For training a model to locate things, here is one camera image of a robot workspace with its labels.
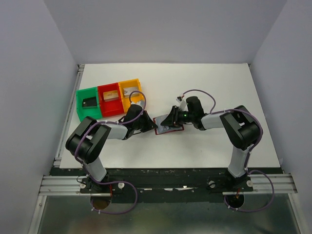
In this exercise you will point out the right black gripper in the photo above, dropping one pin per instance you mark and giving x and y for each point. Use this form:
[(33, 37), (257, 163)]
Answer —
[(172, 119)]

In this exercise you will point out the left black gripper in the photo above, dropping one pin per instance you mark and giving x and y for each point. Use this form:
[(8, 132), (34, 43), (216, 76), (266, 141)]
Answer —
[(150, 125)]

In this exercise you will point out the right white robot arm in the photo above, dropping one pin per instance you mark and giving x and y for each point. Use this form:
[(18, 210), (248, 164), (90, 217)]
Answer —
[(243, 130)]

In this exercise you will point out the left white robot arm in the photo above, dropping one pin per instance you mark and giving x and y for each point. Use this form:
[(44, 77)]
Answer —
[(87, 140)]

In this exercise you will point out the silver card stack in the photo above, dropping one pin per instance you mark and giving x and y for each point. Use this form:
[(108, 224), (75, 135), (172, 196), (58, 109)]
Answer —
[(130, 90)]

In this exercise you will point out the gold card stack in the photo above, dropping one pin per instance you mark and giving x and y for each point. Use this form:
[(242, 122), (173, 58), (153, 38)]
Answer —
[(110, 95)]

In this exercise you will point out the black card stack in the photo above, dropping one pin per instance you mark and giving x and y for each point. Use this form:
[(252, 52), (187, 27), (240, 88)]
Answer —
[(89, 103)]

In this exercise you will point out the red plastic bin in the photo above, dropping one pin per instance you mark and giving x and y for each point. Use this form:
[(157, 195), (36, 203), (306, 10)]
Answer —
[(110, 108)]

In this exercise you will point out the yellow plastic bin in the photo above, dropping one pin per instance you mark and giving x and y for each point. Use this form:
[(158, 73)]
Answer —
[(126, 102)]

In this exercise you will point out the green plastic bin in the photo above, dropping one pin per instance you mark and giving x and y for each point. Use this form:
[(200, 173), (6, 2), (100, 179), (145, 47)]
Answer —
[(86, 93)]

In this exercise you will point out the aluminium frame rail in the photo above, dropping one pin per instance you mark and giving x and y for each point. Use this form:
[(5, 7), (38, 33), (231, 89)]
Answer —
[(64, 122)]

